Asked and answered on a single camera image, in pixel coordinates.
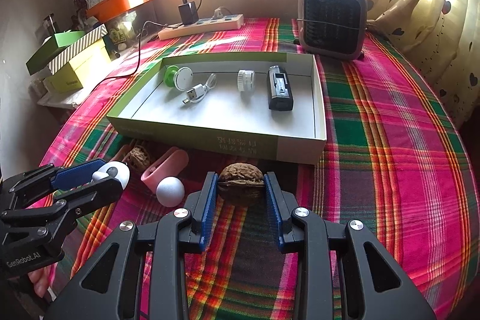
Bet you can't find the white ball knob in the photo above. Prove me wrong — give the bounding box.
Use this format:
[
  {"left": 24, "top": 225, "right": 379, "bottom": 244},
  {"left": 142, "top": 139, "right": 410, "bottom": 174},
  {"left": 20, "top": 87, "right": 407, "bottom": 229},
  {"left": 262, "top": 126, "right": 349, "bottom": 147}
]
[{"left": 155, "top": 176, "right": 185, "bottom": 207}]

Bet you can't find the brown walnut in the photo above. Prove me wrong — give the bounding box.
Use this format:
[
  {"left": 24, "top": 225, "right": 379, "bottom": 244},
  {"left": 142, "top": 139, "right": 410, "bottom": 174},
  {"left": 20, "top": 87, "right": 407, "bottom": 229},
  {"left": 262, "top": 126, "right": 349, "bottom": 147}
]
[
  {"left": 123, "top": 146, "right": 151, "bottom": 174},
  {"left": 217, "top": 163, "right": 265, "bottom": 206}
]

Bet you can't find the pink clip holder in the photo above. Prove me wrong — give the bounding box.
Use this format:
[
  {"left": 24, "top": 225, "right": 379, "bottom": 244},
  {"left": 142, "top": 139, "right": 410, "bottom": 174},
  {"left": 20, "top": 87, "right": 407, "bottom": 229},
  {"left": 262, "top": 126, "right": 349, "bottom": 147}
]
[{"left": 141, "top": 147, "right": 189, "bottom": 193}]

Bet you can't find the white oval mouse device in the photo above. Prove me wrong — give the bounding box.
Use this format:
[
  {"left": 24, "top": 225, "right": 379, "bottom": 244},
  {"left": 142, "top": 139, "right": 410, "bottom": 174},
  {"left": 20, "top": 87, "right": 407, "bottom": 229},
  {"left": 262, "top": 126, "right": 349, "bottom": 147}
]
[{"left": 91, "top": 161, "right": 130, "bottom": 189}]

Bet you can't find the black rectangular device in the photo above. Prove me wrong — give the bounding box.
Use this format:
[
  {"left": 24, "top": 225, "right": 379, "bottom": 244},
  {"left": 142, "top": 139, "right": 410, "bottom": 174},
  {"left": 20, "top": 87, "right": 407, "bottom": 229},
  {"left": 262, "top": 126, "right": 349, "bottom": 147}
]
[{"left": 267, "top": 66, "right": 294, "bottom": 111}]

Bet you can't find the white usb cable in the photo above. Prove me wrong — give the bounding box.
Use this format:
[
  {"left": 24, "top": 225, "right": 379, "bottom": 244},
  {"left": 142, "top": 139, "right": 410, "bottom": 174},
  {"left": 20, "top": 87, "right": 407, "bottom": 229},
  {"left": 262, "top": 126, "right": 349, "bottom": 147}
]
[{"left": 182, "top": 72, "right": 219, "bottom": 106}]

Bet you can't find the white round cap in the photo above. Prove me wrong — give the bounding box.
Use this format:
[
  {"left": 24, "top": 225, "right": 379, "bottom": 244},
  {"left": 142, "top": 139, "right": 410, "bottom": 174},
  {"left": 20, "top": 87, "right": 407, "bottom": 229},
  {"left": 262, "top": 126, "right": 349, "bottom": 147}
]
[{"left": 237, "top": 69, "right": 256, "bottom": 93}]

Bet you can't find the green white spool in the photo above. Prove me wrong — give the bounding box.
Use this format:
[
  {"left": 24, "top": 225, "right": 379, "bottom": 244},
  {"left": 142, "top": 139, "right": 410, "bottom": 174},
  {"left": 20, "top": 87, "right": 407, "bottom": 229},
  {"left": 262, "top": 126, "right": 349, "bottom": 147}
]
[{"left": 163, "top": 65, "right": 194, "bottom": 92}]

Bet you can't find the white green cardboard box tray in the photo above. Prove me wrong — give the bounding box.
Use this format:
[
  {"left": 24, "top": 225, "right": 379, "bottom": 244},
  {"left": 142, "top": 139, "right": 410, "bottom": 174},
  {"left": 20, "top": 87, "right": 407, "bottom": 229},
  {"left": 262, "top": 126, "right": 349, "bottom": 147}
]
[{"left": 106, "top": 52, "right": 327, "bottom": 165}]

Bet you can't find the yellow box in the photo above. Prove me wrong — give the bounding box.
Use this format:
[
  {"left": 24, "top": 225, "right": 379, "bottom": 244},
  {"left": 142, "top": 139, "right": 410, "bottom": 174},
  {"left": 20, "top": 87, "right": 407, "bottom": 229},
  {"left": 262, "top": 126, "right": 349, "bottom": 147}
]
[{"left": 43, "top": 39, "right": 112, "bottom": 93}]

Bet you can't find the striped box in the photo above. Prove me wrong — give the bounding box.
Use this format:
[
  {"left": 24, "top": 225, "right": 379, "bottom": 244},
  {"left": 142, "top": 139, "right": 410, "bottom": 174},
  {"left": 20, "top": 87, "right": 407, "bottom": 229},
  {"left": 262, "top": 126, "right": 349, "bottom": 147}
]
[{"left": 48, "top": 23, "right": 107, "bottom": 75}]

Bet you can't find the plaid tablecloth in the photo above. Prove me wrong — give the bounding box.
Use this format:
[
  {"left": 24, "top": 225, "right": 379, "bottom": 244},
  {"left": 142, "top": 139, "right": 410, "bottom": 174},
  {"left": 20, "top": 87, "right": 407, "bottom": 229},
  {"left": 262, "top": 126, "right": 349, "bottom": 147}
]
[{"left": 43, "top": 19, "right": 479, "bottom": 319}]

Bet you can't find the green box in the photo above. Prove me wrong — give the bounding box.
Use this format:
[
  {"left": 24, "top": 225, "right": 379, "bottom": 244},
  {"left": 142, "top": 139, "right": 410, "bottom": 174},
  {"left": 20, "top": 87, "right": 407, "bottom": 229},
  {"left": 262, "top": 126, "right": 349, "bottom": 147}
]
[{"left": 26, "top": 31, "right": 86, "bottom": 76}]

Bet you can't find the white power strip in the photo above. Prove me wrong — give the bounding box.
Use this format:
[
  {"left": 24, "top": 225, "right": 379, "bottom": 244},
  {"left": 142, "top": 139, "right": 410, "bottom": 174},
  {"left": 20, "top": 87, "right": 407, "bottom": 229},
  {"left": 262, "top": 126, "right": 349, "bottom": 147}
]
[{"left": 157, "top": 14, "right": 244, "bottom": 40}]

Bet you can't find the grey black small heater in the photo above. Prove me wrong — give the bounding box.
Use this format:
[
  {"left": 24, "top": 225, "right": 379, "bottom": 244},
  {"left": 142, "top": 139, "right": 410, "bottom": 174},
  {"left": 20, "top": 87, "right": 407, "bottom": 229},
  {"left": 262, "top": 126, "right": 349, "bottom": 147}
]
[{"left": 297, "top": 0, "right": 367, "bottom": 60}]

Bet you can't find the white plug in strip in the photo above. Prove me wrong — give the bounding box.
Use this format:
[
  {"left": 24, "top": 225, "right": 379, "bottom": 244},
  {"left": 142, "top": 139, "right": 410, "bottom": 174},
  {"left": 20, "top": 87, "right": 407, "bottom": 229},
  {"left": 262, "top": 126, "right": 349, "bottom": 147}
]
[{"left": 212, "top": 7, "right": 233, "bottom": 19}]

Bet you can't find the black charger adapter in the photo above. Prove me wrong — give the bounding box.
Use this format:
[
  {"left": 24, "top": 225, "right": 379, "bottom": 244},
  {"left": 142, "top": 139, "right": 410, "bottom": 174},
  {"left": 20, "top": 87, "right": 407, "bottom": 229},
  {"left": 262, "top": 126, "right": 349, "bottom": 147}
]
[{"left": 178, "top": 1, "right": 199, "bottom": 26}]

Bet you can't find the orange tray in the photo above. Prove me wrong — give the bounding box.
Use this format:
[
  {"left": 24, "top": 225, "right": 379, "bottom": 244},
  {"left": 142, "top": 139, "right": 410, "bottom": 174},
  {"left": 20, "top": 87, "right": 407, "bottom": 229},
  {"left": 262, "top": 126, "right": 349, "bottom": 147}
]
[{"left": 86, "top": 0, "right": 151, "bottom": 23}]

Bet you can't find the cream heart pattern curtain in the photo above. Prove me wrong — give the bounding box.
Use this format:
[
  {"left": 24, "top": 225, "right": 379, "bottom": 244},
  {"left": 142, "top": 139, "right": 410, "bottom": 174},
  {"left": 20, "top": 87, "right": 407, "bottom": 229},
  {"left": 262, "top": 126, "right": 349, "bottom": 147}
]
[{"left": 367, "top": 0, "right": 479, "bottom": 127}]

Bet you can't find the black charger cable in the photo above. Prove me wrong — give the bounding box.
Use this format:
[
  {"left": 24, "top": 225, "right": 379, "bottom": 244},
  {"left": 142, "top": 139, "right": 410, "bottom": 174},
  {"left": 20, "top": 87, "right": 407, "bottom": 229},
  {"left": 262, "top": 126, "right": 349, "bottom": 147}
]
[{"left": 88, "top": 0, "right": 203, "bottom": 85}]

